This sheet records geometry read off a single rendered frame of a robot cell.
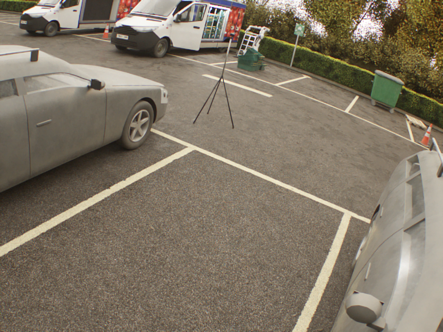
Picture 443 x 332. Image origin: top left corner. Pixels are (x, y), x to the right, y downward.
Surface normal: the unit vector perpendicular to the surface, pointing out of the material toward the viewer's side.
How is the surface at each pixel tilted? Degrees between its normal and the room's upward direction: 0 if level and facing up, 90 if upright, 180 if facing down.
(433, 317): 28
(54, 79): 55
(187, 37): 91
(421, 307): 37
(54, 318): 0
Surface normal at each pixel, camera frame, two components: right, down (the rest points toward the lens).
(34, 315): 0.22, -0.88
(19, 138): 0.90, 0.26
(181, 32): -0.12, 0.48
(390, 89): -0.40, 0.38
